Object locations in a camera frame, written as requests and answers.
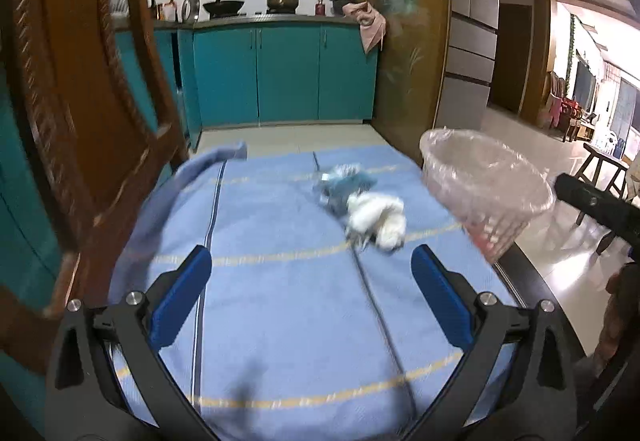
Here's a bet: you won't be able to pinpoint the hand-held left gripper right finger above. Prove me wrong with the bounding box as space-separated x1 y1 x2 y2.
402 244 596 441

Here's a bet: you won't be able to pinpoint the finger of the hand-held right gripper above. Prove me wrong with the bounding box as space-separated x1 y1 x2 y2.
556 173 640 264

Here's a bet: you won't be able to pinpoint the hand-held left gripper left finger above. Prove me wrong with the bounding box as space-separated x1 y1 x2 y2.
45 244 213 441

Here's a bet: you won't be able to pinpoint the white plastic basket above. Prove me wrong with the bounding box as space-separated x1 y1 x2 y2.
462 206 556 264

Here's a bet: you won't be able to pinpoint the white tissue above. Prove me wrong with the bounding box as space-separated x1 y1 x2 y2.
345 192 407 252

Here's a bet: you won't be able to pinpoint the white lined waste basket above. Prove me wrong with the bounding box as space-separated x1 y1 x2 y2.
419 128 556 222

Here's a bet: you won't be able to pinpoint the blue knotted textured cloth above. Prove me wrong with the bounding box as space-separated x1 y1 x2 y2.
315 163 378 216

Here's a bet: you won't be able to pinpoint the person's right hand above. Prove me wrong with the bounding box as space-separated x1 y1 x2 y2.
595 266 640 372

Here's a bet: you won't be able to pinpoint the dark wooden stool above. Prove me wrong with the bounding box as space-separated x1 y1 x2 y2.
575 143 631 254

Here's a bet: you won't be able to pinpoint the blue striped blanket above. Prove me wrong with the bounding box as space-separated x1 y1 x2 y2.
107 141 521 441

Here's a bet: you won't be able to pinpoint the black round table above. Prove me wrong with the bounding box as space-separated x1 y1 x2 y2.
495 241 588 362

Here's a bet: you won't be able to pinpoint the wooden chairs with red cushions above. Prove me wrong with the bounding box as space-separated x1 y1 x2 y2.
542 71 596 142

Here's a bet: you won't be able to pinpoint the television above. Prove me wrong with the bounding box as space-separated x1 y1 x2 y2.
572 48 598 109

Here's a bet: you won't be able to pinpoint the carved wooden chair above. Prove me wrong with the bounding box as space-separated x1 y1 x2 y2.
0 0 191 377

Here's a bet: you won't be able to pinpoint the silver refrigerator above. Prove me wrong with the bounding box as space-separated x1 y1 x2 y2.
442 0 501 132

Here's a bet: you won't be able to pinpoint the wooden glass partition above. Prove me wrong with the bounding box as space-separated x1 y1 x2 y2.
356 0 451 166

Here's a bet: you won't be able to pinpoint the pink towel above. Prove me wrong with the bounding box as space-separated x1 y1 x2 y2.
341 2 387 54

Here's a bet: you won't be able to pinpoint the black wok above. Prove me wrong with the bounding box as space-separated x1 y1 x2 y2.
202 0 246 18

